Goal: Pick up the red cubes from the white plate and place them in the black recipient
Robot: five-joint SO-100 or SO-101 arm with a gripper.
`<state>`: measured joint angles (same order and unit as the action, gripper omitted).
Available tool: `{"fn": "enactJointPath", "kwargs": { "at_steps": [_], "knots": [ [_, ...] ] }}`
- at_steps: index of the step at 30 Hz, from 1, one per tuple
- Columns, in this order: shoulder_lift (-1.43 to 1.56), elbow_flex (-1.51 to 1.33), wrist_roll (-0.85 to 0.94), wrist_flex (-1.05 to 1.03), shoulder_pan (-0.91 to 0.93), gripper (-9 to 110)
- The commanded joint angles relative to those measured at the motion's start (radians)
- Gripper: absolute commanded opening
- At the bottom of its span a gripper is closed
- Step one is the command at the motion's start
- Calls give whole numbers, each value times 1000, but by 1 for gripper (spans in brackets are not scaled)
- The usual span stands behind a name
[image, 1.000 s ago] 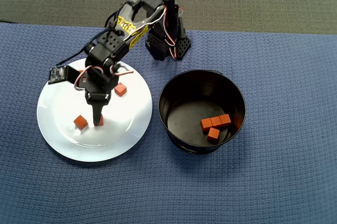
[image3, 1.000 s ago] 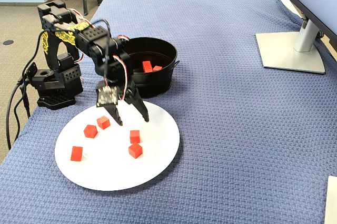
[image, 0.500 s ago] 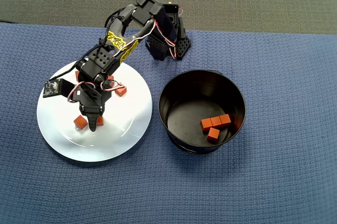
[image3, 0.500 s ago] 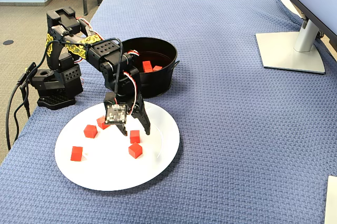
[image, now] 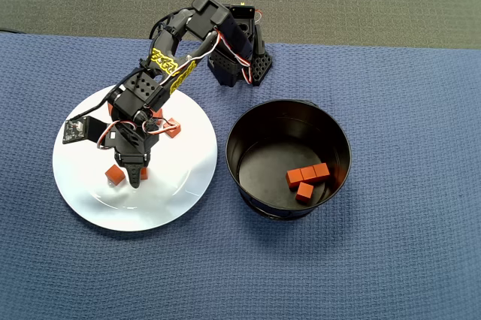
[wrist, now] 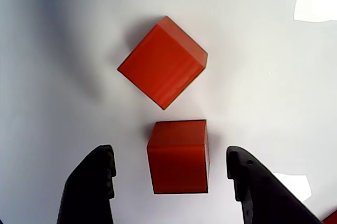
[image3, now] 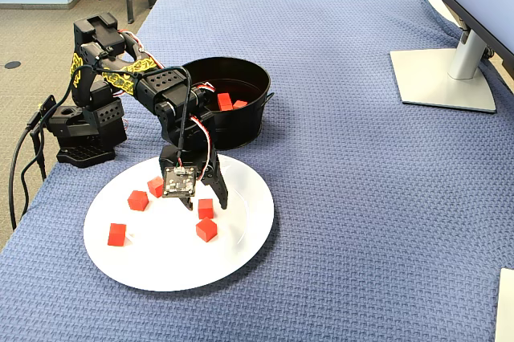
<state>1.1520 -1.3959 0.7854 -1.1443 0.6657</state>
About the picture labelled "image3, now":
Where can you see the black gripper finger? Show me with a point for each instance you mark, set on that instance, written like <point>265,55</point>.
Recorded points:
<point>188,202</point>
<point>219,187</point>

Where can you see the red cube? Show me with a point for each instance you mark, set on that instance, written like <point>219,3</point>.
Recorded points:
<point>205,208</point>
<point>117,234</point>
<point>206,229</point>
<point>155,186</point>
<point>225,102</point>
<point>138,200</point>
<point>239,104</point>

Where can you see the white round plate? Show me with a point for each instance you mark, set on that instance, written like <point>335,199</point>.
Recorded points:
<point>168,261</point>

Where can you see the black metal bucket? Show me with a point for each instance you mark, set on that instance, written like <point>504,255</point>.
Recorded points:
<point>241,129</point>

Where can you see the blue woven table cloth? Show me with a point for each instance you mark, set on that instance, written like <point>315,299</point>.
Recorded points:
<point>361,197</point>

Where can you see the black floor outlet cover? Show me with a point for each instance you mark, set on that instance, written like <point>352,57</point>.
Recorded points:
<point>13,64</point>

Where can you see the silver monitor stand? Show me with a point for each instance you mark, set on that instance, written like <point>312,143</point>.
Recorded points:
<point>433,77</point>

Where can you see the white flat panel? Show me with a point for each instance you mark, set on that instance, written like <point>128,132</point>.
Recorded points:
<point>507,310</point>

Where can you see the small camera circuit board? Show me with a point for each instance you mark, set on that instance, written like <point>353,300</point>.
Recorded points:
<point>178,183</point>

